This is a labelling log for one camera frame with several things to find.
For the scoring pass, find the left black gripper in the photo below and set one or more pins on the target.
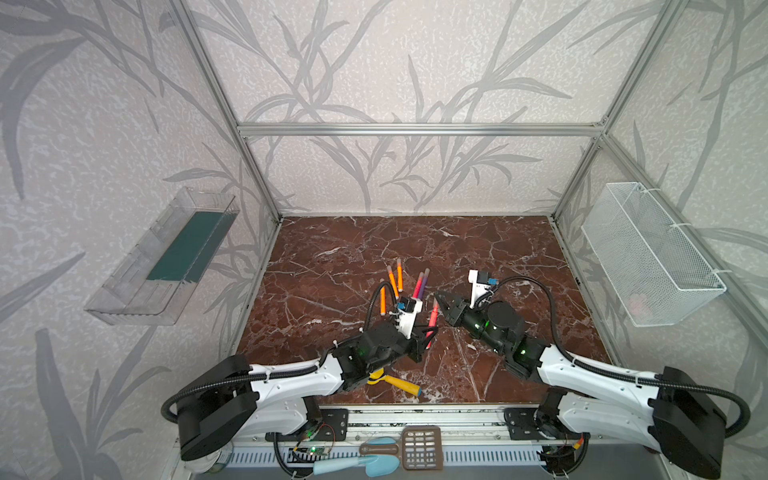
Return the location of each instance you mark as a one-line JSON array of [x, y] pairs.
[[414, 344]]

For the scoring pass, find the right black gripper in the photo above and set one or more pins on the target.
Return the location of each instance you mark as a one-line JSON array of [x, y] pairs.
[[460, 312]]

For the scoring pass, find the orange marker pen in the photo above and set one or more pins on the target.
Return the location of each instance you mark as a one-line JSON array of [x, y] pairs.
[[383, 302], [400, 280], [392, 279]]

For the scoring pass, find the red marker pen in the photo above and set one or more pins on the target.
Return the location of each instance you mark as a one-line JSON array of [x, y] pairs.
[[432, 324]]

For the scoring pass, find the pink marker pen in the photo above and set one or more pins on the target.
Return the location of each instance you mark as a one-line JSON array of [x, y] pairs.
[[418, 287]]

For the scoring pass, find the purple marker pen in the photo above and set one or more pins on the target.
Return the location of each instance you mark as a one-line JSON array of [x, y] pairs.
[[424, 279]]

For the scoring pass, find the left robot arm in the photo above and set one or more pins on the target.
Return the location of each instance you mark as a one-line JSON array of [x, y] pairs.
[[236, 397]]

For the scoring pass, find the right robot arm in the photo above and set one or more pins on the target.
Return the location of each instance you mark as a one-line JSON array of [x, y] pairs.
[[668, 412]]

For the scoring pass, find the yellow toy shovel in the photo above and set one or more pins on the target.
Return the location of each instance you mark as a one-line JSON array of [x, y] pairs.
[[380, 376]]

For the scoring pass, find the light blue spatula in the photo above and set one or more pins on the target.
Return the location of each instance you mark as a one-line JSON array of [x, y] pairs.
[[379, 457]]

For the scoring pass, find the small circuit board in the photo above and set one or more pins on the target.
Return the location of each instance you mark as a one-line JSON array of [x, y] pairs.
[[311, 453]]

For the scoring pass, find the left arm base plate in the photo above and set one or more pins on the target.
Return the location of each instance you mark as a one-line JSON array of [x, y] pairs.
[[325, 424]]

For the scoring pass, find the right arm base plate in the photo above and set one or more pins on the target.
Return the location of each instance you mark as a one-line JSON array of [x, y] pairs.
[[522, 424]]

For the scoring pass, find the aluminium front rail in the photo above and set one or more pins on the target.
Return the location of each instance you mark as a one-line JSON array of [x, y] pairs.
[[472, 435]]

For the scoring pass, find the white wire basket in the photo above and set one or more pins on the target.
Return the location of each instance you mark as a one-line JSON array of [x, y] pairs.
[[657, 273]]

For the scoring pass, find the clear plastic wall tray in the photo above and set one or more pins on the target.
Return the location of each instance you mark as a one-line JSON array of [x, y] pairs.
[[153, 284]]

